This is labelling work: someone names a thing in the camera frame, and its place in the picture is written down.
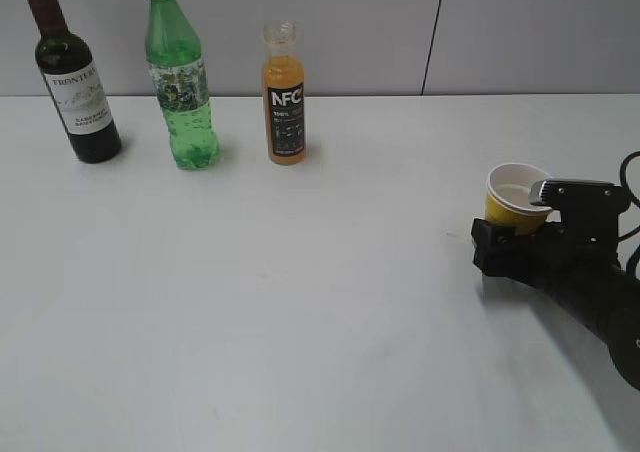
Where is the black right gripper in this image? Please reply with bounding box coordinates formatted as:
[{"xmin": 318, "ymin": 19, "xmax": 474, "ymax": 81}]
[{"xmin": 471, "ymin": 218, "xmax": 625, "ymax": 292}]

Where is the yellow paper cup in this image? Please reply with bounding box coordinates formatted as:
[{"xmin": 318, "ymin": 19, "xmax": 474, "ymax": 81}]
[{"xmin": 484, "ymin": 163, "xmax": 551, "ymax": 235}]

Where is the NFC orange juice bottle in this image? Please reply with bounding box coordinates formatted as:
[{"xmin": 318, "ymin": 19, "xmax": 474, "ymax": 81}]
[{"xmin": 262, "ymin": 20, "xmax": 306, "ymax": 166}]

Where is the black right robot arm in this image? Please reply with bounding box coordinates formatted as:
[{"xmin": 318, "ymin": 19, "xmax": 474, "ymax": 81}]
[{"xmin": 471, "ymin": 218, "xmax": 639, "ymax": 388}]

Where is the green plastic soda bottle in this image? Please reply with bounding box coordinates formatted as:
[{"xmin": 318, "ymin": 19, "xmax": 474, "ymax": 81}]
[{"xmin": 145, "ymin": 0, "xmax": 219, "ymax": 171}]

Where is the dark red wine bottle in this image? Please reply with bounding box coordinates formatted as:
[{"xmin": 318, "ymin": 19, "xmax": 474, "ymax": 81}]
[{"xmin": 27, "ymin": 0, "xmax": 122, "ymax": 164}]

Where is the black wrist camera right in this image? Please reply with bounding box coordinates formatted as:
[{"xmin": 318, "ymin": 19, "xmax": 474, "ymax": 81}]
[{"xmin": 528, "ymin": 178, "xmax": 631, "ymax": 248}]

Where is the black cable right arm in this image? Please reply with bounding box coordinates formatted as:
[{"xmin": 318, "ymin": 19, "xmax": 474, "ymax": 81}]
[{"xmin": 617, "ymin": 150, "xmax": 640, "ymax": 278}]

